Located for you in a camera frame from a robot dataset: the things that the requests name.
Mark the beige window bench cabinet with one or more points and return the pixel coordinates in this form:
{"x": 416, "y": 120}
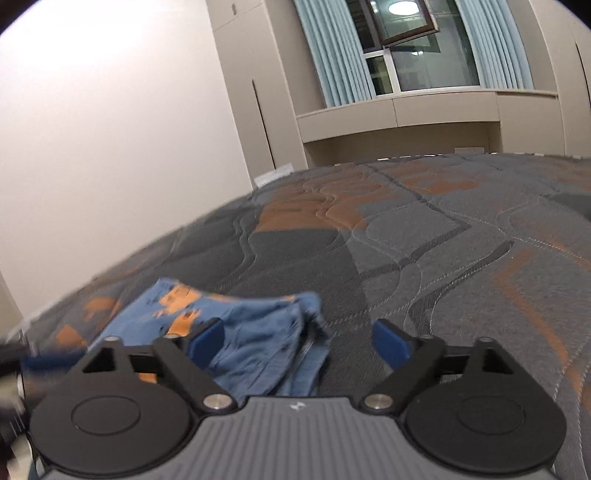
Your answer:
{"x": 415, "y": 124}

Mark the grey and orange quilted bed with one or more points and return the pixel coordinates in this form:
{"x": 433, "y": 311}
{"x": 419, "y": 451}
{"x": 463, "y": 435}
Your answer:
{"x": 438, "y": 249}

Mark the blue pants with orange print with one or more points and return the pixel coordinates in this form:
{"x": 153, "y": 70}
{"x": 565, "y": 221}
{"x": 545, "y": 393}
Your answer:
{"x": 258, "y": 337}

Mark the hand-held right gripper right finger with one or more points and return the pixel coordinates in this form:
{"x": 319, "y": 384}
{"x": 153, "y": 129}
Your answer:
{"x": 390, "y": 342}

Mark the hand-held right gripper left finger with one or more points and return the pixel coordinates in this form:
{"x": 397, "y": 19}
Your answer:
{"x": 207, "y": 342}

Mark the beige tall cabinet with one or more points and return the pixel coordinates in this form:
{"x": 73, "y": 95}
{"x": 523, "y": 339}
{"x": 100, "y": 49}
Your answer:
{"x": 568, "y": 78}

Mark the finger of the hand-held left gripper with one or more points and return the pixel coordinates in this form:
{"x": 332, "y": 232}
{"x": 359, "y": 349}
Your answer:
{"x": 55, "y": 361}

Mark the light blue curtain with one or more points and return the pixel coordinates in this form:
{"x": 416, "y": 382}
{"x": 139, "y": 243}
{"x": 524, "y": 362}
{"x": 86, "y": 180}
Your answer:
{"x": 496, "y": 41}
{"x": 337, "y": 50}

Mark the glass window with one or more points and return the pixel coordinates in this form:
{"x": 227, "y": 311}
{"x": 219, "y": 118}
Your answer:
{"x": 415, "y": 50}

